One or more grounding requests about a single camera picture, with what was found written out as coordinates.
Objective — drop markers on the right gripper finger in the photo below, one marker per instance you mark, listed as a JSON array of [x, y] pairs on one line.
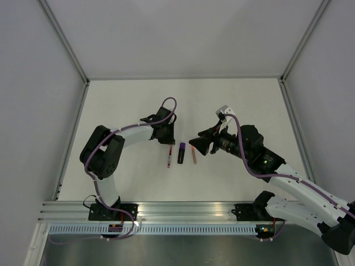
[[209, 132], [202, 144]]

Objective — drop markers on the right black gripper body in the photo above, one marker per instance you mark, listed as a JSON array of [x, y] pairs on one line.
[[219, 139]]

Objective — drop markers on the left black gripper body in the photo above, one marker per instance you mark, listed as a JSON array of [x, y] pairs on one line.
[[167, 136]]

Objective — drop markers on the orange highlighter pen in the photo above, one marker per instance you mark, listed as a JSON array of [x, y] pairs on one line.
[[194, 155]]

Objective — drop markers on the red pen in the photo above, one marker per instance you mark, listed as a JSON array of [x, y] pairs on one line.
[[169, 161]]

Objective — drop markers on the black purple-tipped marker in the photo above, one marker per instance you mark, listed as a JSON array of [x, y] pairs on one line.
[[180, 157]]

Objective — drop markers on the dark purple pen cap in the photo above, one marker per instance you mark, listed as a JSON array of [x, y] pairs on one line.
[[182, 145]]

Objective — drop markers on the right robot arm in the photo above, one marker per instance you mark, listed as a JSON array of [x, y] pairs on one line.
[[324, 214]]

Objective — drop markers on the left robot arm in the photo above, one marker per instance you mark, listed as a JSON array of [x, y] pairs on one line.
[[101, 154]]

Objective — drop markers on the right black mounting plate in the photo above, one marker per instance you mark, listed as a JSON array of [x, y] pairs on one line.
[[245, 212]]

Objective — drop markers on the black mounting plate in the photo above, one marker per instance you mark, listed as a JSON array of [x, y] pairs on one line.
[[245, 212], [100, 213]]

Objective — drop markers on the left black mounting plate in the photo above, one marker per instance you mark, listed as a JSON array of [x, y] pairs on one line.
[[100, 213]]

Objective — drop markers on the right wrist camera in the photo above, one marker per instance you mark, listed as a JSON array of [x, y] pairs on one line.
[[224, 114]]

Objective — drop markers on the white slotted cable duct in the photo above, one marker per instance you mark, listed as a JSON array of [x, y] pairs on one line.
[[156, 229]]

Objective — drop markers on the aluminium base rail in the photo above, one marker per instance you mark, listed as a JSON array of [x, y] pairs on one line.
[[146, 212]]

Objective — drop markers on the right aluminium frame post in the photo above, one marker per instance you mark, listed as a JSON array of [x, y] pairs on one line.
[[319, 13]]

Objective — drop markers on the aluminium frame post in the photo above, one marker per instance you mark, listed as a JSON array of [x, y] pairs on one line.
[[319, 13], [51, 18]]

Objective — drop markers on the left aluminium frame post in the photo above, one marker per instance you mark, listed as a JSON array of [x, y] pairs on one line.
[[51, 18]]

